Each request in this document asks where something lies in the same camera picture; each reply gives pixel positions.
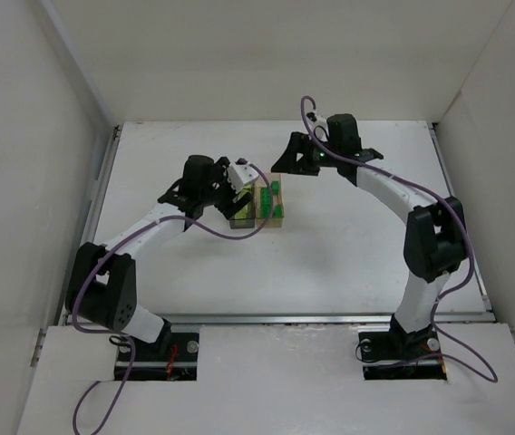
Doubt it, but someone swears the small dark green lego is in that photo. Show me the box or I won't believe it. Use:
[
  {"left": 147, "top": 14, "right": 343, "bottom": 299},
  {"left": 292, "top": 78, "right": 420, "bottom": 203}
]
[{"left": 270, "top": 180, "right": 280, "bottom": 196}]

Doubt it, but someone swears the dark green square lego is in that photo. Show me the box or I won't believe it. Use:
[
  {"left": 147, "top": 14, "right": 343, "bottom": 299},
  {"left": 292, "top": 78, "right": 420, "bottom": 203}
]
[{"left": 272, "top": 204, "right": 284, "bottom": 218}]

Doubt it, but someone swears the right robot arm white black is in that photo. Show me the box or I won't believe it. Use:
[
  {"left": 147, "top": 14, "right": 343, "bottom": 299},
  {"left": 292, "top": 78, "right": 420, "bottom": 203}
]
[{"left": 271, "top": 111, "right": 468, "bottom": 353}]

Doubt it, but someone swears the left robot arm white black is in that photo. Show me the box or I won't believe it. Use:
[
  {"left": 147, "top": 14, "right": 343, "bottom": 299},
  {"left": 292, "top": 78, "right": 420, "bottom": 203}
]
[{"left": 65, "top": 155, "right": 260, "bottom": 353}]

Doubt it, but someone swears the grey transparent container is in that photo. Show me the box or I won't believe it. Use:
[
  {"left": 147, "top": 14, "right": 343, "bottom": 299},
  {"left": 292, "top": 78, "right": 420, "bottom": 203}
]
[{"left": 228, "top": 185, "right": 256, "bottom": 229}]

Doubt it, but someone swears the orange transparent container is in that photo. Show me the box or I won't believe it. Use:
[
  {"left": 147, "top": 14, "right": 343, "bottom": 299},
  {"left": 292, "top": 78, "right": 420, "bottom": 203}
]
[{"left": 254, "top": 172, "right": 284, "bottom": 228}]

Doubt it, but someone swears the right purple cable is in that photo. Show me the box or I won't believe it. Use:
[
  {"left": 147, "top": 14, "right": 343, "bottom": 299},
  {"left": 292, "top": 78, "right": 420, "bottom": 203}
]
[{"left": 300, "top": 95, "right": 500, "bottom": 385}]

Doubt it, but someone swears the purple cable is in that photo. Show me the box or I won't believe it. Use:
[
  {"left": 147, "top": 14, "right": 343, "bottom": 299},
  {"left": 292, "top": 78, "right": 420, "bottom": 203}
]
[
  {"left": 300, "top": 95, "right": 500, "bottom": 385},
  {"left": 71, "top": 165, "right": 275, "bottom": 435}
]

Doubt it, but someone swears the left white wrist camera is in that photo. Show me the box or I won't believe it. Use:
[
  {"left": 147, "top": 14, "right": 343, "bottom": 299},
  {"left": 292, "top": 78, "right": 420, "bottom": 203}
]
[{"left": 225, "top": 159, "right": 259, "bottom": 193}]

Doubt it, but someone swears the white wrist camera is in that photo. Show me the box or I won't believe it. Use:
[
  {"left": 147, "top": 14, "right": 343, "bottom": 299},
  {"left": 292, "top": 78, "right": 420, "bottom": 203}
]
[
  {"left": 225, "top": 159, "right": 259, "bottom": 193},
  {"left": 306, "top": 111, "right": 327, "bottom": 129}
]

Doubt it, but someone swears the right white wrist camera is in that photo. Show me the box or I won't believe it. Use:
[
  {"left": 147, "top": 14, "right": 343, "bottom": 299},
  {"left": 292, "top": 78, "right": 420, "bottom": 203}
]
[{"left": 306, "top": 111, "right": 327, "bottom": 129}]

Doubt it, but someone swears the aluminium front rail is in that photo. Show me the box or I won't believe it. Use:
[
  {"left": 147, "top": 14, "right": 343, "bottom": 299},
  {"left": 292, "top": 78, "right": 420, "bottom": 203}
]
[{"left": 162, "top": 311, "right": 496, "bottom": 325}]

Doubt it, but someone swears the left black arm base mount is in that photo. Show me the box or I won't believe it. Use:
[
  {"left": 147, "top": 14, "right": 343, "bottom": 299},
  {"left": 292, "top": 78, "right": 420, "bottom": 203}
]
[{"left": 109, "top": 332, "right": 199, "bottom": 382}]

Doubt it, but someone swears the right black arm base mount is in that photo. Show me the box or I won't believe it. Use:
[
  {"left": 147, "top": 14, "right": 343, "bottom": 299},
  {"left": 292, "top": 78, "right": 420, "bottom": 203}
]
[{"left": 356, "top": 328, "right": 447, "bottom": 381}]

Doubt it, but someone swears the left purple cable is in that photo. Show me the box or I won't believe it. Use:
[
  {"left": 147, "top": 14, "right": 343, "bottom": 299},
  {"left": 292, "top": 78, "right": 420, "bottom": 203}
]
[{"left": 71, "top": 165, "right": 275, "bottom": 435}]

